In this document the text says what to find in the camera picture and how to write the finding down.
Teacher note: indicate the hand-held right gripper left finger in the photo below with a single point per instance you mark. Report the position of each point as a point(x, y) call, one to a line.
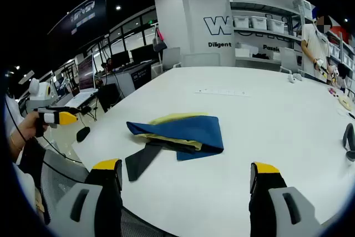
point(94, 198)

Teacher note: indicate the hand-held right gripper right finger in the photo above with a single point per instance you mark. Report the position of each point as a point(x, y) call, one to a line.
point(277, 198)

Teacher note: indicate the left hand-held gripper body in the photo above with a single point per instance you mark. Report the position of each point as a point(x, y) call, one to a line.
point(41, 96)

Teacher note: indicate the yellow garment with dark sleeves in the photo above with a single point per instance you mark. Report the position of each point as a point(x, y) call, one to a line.
point(188, 134)

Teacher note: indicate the person's left hand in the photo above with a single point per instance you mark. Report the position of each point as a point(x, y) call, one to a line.
point(27, 128)

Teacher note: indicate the black oval object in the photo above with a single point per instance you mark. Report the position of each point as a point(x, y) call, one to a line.
point(82, 135)

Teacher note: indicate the open white laptop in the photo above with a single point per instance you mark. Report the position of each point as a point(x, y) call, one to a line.
point(86, 73)

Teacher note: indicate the person's white clothing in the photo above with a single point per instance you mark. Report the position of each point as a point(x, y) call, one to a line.
point(26, 189)

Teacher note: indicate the black desk monitor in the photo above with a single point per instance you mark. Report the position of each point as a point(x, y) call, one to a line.
point(142, 53)
point(120, 59)

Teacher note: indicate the large dark overhead screen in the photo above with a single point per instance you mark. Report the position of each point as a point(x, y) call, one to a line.
point(83, 17)

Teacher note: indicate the pale yellow table object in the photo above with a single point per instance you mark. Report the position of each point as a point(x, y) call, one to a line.
point(345, 101)

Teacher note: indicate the white office chair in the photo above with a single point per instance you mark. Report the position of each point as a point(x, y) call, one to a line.
point(170, 56)
point(288, 58)

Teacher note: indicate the small white table object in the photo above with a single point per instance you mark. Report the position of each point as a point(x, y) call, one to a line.
point(295, 77)

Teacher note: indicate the grey storage shelf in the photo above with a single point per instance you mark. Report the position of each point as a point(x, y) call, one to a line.
point(231, 42)

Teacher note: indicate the white storage bin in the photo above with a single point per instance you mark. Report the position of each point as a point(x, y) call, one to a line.
point(259, 23)
point(276, 26)
point(240, 22)

